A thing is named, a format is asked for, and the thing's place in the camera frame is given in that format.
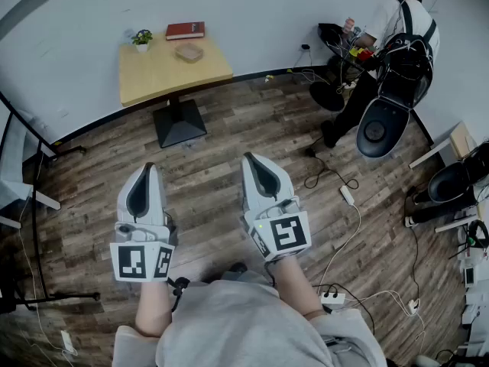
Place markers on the white power strip with plugs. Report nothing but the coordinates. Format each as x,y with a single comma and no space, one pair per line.
332,298

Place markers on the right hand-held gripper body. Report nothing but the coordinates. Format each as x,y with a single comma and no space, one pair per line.
284,233

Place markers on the black power adapter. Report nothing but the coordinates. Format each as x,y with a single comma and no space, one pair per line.
310,152

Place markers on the person's left forearm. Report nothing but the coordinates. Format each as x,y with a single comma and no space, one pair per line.
153,308

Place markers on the square wooden table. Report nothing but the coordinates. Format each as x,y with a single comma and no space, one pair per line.
153,75

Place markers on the person's right forearm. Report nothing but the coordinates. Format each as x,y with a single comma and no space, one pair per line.
298,289

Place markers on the red hardcover book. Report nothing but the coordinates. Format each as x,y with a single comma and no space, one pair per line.
185,30

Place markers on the black bag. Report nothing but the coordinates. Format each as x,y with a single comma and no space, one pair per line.
330,33

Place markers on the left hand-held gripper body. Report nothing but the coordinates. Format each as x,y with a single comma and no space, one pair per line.
143,235

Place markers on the black and white shell chair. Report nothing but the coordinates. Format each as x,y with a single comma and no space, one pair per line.
386,124

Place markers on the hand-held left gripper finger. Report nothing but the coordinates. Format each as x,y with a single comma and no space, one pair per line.
157,201
124,205

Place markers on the person's black shoe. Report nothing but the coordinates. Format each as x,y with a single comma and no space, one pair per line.
237,268

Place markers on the small translucent cup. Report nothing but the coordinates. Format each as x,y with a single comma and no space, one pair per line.
128,36

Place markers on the person's grey shirt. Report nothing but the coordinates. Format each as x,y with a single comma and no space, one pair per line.
244,327

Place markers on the white charger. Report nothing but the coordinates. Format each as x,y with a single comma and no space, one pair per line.
413,307

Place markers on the yellow cup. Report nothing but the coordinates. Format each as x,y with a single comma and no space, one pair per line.
354,51

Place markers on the black round table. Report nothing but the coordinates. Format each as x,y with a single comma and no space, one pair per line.
332,56

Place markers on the white power adapter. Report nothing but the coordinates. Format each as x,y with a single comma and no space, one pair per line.
67,340

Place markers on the small potted purple flower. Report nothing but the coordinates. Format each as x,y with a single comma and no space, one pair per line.
142,38

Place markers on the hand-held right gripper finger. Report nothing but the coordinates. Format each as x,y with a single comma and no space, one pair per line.
250,193
284,186

